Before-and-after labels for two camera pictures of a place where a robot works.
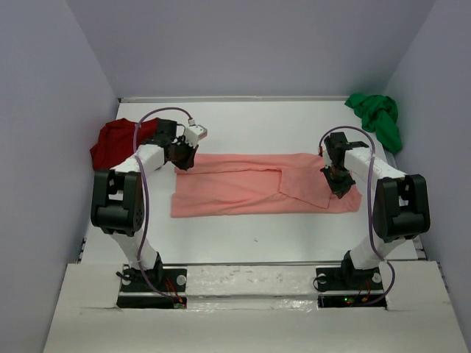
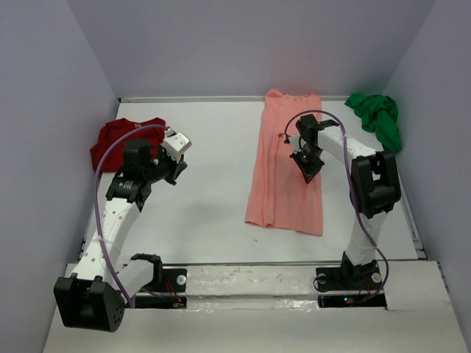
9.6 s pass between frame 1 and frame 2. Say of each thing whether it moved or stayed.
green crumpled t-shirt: stayed
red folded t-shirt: stayed
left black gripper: moved
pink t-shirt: moved
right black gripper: moved
